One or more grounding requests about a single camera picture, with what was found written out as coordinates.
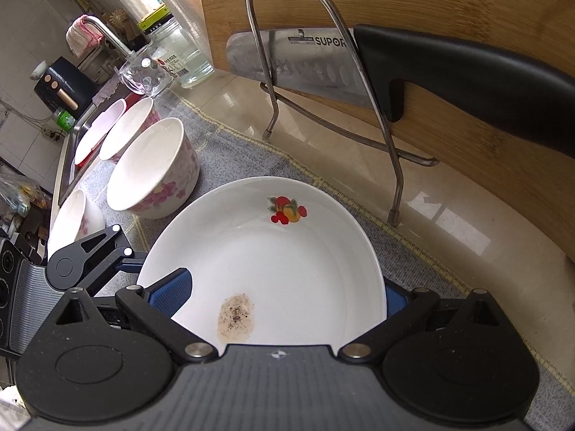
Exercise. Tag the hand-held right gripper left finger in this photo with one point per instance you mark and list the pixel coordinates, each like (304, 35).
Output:
(173, 292)

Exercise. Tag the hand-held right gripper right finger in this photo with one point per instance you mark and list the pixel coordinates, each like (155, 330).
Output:
(394, 303)

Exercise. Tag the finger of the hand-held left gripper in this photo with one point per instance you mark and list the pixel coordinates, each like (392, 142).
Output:
(130, 268)

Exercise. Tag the plain white bowl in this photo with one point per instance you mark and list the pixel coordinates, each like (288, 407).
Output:
(67, 220)

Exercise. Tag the white bowl with pink flowers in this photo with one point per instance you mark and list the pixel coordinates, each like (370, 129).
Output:
(148, 166)
(130, 125)

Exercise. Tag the white plate with fruit print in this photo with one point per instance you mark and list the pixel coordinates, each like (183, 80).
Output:
(292, 269)

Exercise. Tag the clear plastic bag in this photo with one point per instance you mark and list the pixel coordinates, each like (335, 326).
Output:
(20, 193)

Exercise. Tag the steel sink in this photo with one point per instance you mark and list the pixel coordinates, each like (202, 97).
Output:
(67, 157)

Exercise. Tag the white plastic strainer basket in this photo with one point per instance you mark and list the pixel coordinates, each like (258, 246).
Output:
(96, 132)

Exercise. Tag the grey checkered kitchen towel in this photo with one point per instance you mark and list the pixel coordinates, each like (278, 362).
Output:
(251, 157)

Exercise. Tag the small green container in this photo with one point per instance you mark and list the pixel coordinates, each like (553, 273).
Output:
(64, 120)

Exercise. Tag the clear glass mug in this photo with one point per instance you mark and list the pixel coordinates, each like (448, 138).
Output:
(143, 76)

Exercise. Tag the dark kitchen appliance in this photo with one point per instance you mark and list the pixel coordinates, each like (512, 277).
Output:
(58, 81)

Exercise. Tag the small white cup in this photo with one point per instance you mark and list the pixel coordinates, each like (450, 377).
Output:
(38, 71)

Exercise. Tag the glass jar with green lid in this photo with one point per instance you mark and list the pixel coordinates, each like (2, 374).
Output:
(188, 58)

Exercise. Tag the pink cloth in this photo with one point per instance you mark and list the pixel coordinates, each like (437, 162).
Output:
(83, 38)

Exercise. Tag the metal faucet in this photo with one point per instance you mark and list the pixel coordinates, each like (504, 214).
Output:
(108, 31)

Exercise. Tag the brown bristle brush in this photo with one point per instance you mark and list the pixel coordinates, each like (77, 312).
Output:
(119, 20)

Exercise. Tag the short white plastic roll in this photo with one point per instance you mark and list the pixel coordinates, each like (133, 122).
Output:
(130, 4)

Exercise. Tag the bamboo cutting board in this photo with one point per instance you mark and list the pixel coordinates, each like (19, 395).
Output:
(449, 0)

